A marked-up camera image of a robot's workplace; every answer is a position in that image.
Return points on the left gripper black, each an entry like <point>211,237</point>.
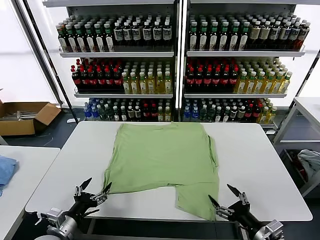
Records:
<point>82,206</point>

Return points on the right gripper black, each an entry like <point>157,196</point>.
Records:
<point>243,216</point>

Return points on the green t-shirt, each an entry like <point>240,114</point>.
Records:
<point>162,155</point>

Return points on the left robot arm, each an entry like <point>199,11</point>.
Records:
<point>63,228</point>

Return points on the black storage crate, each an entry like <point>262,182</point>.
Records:
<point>287,160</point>

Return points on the white floor scrap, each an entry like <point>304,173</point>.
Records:
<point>71,120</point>

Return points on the red object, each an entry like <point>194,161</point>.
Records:
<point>302,173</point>

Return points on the green-label water bottle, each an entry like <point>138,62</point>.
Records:
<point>108,113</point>
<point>102,113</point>
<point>211,113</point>
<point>203,113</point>

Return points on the blue-label water bottle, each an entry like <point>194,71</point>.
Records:
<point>87,112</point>
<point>187,113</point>
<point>94,112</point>
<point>195,113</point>

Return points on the white-cap dark drink bottle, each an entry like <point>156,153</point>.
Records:
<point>116,114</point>
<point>123,114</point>
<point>226,115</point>
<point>218,115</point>

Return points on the blue cloth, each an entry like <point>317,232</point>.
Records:
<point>7,170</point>

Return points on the white grey cloth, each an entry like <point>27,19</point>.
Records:
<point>310,160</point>

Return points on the white-label dark drink bottle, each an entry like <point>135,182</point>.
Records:
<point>294,35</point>
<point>167,33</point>
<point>118,33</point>
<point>275,33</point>
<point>136,33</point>
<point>157,33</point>
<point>233,114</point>
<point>137,113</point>
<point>127,33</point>
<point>241,114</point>
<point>147,33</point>
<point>285,34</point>
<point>131,113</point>

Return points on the red-cap cola bottle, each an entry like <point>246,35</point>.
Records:
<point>146,114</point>
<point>225,80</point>
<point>154,114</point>
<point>249,114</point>
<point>100,80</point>
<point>207,80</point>
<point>199,80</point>
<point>256,114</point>
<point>216,80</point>
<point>234,80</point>
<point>92,80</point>
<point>83,80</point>
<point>190,80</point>
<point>75,80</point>
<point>109,80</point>
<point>117,80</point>

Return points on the white side table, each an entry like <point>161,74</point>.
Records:
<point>300,141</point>

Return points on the yellow juice bottle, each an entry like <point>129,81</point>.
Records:
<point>277,85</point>
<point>143,85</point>
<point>250,85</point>
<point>268,85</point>
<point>272,116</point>
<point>168,85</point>
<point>259,85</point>
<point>160,85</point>
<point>285,85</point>
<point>151,85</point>
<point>263,115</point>
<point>126,85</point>
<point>161,115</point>
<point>134,85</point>
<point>168,115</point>
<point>241,85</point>

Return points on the brown cardboard box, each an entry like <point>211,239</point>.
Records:
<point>17,127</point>

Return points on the silver metal rods bundle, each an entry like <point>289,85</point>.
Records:
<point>22,115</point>

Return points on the black slanted pole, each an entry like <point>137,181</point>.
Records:
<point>55,75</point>
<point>304,82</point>

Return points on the grey metal shelf unit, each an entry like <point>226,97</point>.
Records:
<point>245,53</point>
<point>117,54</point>

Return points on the grey slanted pole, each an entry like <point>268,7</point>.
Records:
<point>36,50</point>

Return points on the green-cap dark tea bottle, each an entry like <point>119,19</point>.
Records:
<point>244,37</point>
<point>90,40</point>
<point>213,37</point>
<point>234,37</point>
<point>71,40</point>
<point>193,37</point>
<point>203,37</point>
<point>80,40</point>
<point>224,37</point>
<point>109,40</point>
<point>99,40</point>

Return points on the orange-label dark tea bottle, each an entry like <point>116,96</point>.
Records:
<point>62,40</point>

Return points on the beige-label dark drink bottle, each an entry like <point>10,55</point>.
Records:
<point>265,33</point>
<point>255,33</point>

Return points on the grey table frame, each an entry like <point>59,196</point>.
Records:
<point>91,226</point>

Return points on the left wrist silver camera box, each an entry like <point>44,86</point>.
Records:
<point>54,214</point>

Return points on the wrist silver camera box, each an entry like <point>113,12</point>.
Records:
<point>275,228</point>
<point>54,214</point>

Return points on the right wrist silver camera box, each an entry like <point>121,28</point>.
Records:
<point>275,228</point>

